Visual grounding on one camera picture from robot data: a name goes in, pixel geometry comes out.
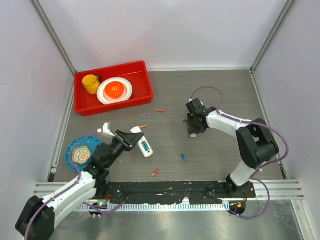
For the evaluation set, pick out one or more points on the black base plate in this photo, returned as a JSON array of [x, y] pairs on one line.
[[174, 192]]

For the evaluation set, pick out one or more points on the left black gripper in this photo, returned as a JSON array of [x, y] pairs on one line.
[[126, 139]]

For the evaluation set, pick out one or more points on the green battery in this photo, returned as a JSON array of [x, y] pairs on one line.
[[149, 146]]

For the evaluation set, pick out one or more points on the white slotted cable duct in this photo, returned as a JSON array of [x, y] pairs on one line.
[[184, 206]]

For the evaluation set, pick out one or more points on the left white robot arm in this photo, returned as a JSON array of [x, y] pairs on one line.
[[42, 215]]

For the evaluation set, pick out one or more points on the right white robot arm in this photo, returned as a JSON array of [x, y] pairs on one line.
[[255, 141]]

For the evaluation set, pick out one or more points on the white remote control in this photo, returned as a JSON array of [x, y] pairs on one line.
[[135, 130]]

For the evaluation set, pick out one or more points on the blue patterned plate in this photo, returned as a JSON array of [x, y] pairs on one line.
[[78, 154]]

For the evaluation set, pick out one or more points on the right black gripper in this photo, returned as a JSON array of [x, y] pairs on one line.
[[192, 130]]

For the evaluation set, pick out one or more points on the yellow mug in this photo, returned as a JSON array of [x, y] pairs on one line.
[[92, 83]]

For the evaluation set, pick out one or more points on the red orange battery lower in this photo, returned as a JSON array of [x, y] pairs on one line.
[[155, 172]]

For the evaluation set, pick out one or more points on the blue battery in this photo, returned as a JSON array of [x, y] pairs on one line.
[[183, 158], [145, 146]]

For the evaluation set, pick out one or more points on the red plastic bin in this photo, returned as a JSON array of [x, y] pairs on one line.
[[135, 72]]

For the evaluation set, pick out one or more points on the white paper plate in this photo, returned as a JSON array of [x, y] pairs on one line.
[[105, 100]]

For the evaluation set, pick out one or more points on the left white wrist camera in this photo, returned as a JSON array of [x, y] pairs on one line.
[[106, 131]]

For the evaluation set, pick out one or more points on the orange bowl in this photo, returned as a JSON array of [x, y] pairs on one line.
[[114, 89]]

